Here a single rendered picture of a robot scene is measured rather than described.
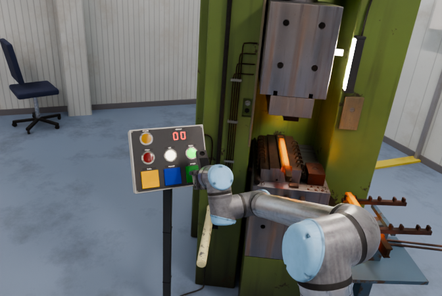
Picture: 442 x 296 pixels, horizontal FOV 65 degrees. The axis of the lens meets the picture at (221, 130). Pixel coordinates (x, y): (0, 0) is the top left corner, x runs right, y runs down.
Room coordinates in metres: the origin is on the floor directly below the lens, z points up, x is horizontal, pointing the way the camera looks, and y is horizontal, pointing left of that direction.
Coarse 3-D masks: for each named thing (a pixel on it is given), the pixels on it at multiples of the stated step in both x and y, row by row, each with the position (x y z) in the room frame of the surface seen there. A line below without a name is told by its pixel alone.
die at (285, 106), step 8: (272, 96) 1.53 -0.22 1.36; (280, 96) 1.53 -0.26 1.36; (272, 104) 1.53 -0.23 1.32; (280, 104) 1.53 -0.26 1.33; (288, 104) 1.53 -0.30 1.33; (296, 104) 1.53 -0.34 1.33; (304, 104) 1.53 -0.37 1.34; (312, 104) 1.52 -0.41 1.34; (272, 112) 1.53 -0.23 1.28; (280, 112) 1.53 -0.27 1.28; (288, 112) 1.53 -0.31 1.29; (296, 112) 1.53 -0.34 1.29; (304, 112) 1.53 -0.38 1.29
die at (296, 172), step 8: (264, 136) 1.94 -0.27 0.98; (272, 136) 1.92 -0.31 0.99; (288, 136) 1.94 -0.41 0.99; (272, 144) 1.81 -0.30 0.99; (288, 144) 1.82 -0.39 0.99; (272, 152) 1.71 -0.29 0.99; (280, 152) 1.70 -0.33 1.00; (288, 152) 1.70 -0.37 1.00; (272, 160) 1.61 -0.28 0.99; (280, 160) 1.60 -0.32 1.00; (264, 168) 1.54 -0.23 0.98; (272, 168) 1.53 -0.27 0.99; (280, 168) 1.53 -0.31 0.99; (296, 168) 1.54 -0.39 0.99; (264, 176) 1.53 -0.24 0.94; (272, 176) 1.53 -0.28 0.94; (280, 176) 1.53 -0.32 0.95; (296, 176) 1.53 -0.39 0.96
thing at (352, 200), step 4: (348, 192) 1.46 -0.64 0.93; (348, 196) 1.43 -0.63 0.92; (352, 196) 1.43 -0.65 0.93; (348, 200) 1.42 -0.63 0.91; (352, 200) 1.39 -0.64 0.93; (356, 200) 1.40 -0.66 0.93; (356, 204) 1.36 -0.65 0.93; (384, 236) 1.14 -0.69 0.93; (380, 240) 1.11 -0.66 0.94; (384, 240) 1.11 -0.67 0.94; (380, 244) 1.11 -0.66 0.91; (384, 244) 1.09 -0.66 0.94; (388, 244) 1.09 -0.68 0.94; (380, 248) 1.10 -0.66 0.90; (384, 248) 1.08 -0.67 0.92; (388, 248) 1.07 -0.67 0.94; (392, 248) 1.07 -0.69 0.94; (380, 252) 1.09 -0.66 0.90; (384, 252) 1.08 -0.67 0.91; (388, 252) 1.06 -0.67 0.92; (384, 256) 1.06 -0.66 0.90; (388, 256) 1.06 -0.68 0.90
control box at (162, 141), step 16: (160, 128) 1.45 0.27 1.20; (176, 128) 1.47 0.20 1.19; (192, 128) 1.50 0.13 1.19; (144, 144) 1.39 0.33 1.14; (160, 144) 1.41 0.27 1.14; (176, 144) 1.44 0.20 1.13; (192, 144) 1.46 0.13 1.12; (160, 160) 1.38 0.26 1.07; (176, 160) 1.40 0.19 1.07; (192, 160) 1.42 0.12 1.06; (160, 176) 1.34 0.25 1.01; (144, 192) 1.29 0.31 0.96
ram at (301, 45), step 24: (264, 24) 1.81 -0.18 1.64; (288, 24) 1.54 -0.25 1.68; (312, 24) 1.53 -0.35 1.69; (336, 24) 1.52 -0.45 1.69; (264, 48) 1.56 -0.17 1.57; (288, 48) 1.53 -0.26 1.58; (312, 48) 1.53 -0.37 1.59; (336, 48) 1.73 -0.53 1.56; (264, 72) 1.54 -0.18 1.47; (288, 72) 1.53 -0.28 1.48; (312, 72) 1.53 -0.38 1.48; (288, 96) 1.53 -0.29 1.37; (312, 96) 1.53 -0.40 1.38
